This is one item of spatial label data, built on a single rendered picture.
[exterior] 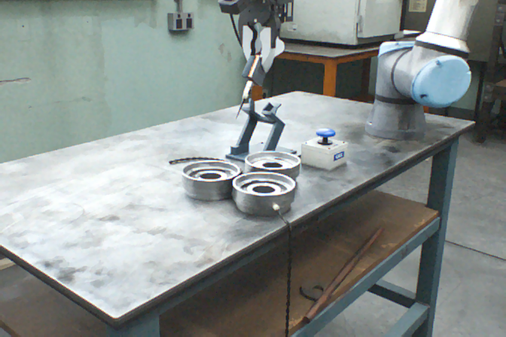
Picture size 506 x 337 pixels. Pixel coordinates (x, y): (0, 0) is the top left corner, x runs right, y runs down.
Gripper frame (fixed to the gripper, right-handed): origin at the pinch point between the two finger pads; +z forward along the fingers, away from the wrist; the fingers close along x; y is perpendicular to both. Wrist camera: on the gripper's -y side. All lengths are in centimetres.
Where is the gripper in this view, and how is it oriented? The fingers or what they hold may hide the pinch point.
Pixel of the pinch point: (257, 65)
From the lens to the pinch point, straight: 111.4
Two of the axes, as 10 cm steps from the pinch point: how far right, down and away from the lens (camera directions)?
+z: -0.2, 9.5, 3.1
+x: -7.8, -2.0, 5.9
